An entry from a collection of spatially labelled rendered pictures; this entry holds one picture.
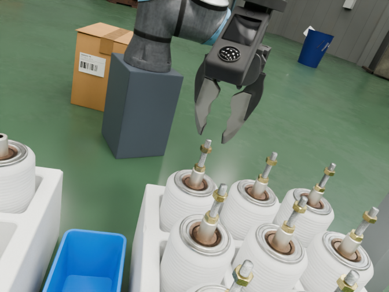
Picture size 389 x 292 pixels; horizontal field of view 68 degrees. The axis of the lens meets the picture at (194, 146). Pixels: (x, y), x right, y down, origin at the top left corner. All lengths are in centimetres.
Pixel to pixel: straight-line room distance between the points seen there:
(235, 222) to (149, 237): 16
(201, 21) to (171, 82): 20
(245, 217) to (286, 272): 13
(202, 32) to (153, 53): 16
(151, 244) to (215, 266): 13
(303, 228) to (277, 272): 17
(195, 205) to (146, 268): 12
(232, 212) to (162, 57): 54
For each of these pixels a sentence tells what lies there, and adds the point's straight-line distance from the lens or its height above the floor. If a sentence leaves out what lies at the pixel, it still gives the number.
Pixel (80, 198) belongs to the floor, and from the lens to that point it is 83.
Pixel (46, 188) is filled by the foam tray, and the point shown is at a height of 18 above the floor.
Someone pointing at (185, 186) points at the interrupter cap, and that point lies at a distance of 50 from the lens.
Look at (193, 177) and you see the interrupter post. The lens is 50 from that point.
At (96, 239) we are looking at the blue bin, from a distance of 59.
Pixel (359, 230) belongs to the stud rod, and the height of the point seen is 30.
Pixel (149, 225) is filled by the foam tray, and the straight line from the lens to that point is 52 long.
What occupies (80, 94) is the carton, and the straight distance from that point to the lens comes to 130.
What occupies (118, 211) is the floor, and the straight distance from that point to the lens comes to 80.
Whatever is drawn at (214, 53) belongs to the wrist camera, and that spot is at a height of 49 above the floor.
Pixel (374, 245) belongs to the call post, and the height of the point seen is 21.
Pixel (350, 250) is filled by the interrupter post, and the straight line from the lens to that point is 53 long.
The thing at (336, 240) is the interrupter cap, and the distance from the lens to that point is 55.
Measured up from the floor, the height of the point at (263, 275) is 22.
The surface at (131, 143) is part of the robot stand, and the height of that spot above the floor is 6.
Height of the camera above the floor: 54
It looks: 27 degrees down
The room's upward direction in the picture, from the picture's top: 17 degrees clockwise
